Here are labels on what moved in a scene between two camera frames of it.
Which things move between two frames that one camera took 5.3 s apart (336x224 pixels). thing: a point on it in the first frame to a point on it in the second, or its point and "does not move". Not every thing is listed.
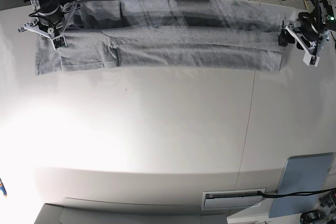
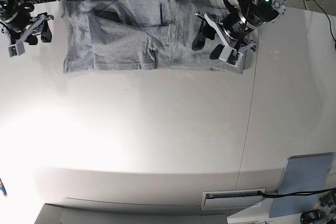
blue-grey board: [303, 173] does not move
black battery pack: [311, 216] does not move
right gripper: [311, 30] to [233, 31]
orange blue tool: [2, 187] does not move
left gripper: [51, 18] to [35, 28]
